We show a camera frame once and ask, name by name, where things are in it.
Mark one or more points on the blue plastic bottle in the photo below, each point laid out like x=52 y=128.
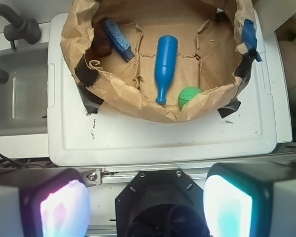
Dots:
x=165 y=65

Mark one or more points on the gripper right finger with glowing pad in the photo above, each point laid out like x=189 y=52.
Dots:
x=251 y=199

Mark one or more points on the grey toy sink basin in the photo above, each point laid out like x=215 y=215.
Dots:
x=23 y=99

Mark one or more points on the blue sponge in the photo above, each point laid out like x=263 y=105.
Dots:
x=117 y=39

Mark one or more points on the green ball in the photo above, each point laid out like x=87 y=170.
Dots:
x=187 y=94

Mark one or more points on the brown paper bag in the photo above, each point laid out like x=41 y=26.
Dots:
x=211 y=55

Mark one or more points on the grey toy faucet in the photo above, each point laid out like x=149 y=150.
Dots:
x=19 y=27

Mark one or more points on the silver metal corner bracket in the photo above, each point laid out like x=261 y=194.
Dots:
x=92 y=177

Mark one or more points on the black octagonal mount plate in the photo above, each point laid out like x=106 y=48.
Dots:
x=165 y=203

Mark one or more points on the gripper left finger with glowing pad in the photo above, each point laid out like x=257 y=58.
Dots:
x=43 y=202

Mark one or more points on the white plastic lid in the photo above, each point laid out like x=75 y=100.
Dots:
x=106 y=138

